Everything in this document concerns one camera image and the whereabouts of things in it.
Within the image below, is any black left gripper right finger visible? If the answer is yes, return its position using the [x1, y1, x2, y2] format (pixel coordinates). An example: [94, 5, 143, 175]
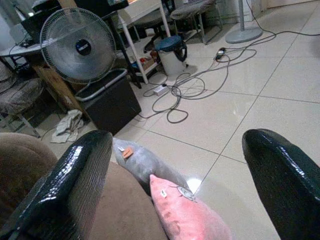
[241, 128, 320, 240]

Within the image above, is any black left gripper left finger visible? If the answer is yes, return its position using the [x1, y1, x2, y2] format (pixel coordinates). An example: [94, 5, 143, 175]
[0, 129, 114, 240]

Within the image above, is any brown fabric sofa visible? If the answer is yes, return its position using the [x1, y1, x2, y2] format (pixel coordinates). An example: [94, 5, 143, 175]
[0, 132, 169, 240]

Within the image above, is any grey pillow with orange tag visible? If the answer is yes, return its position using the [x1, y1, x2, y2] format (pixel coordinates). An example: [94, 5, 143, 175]
[111, 137, 194, 195]

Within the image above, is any pink plush pillow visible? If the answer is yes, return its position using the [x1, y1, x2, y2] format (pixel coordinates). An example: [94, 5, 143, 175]
[149, 174, 235, 240]

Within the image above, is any crumpled white cloth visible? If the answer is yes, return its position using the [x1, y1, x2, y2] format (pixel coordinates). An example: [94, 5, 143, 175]
[51, 109, 85, 144]

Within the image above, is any black storage box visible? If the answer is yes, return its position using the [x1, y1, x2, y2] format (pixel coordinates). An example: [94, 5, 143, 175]
[74, 68, 142, 136]

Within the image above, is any patterned fabric chair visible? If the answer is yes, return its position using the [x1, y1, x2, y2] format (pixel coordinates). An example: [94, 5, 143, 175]
[0, 61, 46, 139]

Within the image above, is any white power strip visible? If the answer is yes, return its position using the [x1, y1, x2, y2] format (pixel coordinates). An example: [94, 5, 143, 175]
[152, 84, 169, 96]

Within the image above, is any grey round table fan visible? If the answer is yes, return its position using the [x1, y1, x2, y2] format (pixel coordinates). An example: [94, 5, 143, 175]
[39, 7, 117, 85]

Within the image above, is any black power adapter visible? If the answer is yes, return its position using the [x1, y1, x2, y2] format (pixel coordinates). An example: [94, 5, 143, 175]
[215, 47, 229, 61]

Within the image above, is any round white side table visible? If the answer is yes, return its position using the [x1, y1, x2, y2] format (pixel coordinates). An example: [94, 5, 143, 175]
[0, 41, 45, 73]

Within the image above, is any black printer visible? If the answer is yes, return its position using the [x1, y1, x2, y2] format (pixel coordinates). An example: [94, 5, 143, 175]
[20, 4, 63, 45]

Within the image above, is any white bucket with blue lid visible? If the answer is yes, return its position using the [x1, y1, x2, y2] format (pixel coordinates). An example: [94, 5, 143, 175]
[153, 35, 188, 76]

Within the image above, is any white metal table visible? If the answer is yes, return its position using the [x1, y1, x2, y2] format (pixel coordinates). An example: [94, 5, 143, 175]
[116, 0, 172, 85]

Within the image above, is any grey cushioned stool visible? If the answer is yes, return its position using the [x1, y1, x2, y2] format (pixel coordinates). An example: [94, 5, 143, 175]
[169, 0, 224, 45]

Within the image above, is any grey tangled cable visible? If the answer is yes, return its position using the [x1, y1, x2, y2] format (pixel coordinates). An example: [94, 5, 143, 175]
[136, 0, 320, 124]

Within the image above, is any grey pedestal fan stand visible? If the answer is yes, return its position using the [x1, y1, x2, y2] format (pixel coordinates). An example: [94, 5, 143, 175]
[224, 0, 264, 45]

